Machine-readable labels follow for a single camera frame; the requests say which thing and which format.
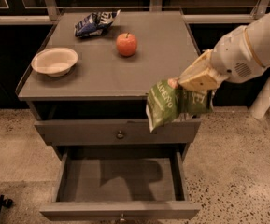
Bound green jalapeno chip bag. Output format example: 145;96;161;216
146;79;213;132

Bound round top drawer knob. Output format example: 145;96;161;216
116;131;124;139

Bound round drawer knob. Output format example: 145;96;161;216
116;215;127;224
116;131;124;139

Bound grey drawer cabinet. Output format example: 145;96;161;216
15;10;218;224

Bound blue chip bag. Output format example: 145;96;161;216
74;10;121;38

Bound closed top drawer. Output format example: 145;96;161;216
35;119;201;146

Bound open middle drawer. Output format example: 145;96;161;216
40;148;201;221

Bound round middle drawer knob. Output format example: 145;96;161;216
116;215;127;224

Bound red apple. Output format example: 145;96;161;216
116;33;137;57

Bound white paper bowl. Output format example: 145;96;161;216
31;48;78;77

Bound metal railing frame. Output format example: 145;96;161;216
0;0;270;26

